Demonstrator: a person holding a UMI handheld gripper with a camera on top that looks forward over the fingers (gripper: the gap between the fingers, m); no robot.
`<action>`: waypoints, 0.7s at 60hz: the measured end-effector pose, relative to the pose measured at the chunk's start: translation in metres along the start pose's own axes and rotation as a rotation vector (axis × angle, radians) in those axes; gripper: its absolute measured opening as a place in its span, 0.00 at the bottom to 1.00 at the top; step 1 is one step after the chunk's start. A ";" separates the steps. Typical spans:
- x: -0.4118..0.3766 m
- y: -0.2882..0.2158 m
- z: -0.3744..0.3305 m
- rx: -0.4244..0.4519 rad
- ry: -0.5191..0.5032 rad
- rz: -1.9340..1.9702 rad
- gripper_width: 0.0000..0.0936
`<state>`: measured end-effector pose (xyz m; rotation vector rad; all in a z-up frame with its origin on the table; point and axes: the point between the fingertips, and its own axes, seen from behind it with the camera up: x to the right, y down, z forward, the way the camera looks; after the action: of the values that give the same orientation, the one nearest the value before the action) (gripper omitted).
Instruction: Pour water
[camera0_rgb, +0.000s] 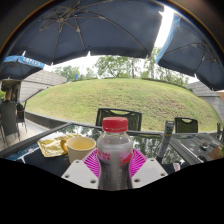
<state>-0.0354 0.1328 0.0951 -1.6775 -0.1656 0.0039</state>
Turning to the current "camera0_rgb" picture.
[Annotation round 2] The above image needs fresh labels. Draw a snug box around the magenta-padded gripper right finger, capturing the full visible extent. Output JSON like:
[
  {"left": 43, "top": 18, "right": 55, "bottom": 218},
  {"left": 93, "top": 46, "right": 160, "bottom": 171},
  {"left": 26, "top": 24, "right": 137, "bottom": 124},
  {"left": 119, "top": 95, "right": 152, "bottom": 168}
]
[{"left": 128, "top": 148, "right": 169, "bottom": 190}]

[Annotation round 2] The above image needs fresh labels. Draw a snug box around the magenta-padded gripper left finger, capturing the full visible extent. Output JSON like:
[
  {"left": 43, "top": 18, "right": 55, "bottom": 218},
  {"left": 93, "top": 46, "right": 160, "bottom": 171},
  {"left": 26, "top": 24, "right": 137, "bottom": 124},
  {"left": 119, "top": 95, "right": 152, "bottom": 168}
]
[{"left": 60, "top": 148, "right": 101, "bottom": 190}]

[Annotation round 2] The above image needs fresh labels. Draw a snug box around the clear red-capped drink bottle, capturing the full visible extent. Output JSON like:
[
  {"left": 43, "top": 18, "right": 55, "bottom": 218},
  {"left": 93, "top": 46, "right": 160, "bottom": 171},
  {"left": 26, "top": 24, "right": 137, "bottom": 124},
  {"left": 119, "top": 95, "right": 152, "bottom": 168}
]
[{"left": 96, "top": 116, "right": 135, "bottom": 192}]

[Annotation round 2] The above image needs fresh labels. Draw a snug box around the dark slatted plastic chair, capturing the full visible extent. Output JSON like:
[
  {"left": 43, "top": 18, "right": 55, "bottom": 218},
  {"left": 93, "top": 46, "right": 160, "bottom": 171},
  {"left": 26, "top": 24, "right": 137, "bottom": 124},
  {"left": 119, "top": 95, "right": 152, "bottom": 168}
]
[
  {"left": 174, "top": 116, "right": 199, "bottom": 134},
  {"left": 95, "top": 107, "right": 143, "bottom": 132},
  {"left": 215, "top": 121, "right": 224, "bottom": 141}
]

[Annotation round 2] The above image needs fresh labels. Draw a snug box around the grey wicker chair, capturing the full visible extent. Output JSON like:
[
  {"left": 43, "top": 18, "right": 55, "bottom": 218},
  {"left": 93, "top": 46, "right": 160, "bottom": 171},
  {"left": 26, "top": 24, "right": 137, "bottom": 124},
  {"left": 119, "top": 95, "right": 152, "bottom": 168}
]
[
  {"left": 0, "top": 100, "right": 20, "bottom": 144},
  {"left": 16, "top": 99, "right": 28, "bottom": 133}
]

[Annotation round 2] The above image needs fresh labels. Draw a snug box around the person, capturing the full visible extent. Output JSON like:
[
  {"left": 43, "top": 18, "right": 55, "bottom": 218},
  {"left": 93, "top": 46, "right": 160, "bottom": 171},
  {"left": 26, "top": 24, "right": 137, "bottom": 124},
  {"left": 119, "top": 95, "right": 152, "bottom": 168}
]
[{"left": 1, "top": 87, "right": 18, "bottom": 104}]

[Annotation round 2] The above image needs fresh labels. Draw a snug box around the dark blue parasol, light-blue edge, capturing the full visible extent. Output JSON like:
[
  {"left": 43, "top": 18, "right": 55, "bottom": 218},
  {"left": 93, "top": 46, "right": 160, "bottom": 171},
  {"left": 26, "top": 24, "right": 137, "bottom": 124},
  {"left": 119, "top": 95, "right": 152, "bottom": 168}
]
[{"left": 155, "top": 13, "right": 224, "bottom": 92}]

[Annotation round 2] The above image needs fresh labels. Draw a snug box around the blue parasol with white print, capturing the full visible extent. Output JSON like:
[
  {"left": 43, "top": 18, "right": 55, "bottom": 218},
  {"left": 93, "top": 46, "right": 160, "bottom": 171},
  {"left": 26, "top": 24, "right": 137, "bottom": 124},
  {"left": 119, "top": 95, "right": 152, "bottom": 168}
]
[{"left": 0, "top": 54, "right": 46, "bottom": 80}]

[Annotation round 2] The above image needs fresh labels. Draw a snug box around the large dark blue parasol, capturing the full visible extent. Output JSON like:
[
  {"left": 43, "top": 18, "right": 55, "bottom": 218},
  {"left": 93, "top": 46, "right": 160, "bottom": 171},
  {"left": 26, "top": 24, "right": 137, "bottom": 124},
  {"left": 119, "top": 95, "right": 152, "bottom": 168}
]
[{"left": 1, "top": 0, "right": 165, "bottom": 66}]

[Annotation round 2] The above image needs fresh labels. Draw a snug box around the cream mug with yellow handle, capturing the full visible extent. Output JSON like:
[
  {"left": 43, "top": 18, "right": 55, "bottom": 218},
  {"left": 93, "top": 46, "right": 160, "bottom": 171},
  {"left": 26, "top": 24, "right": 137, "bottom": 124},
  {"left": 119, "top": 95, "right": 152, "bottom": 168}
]
[{"left": 59, "top": 135, "right": 97, "bottom": 165}]

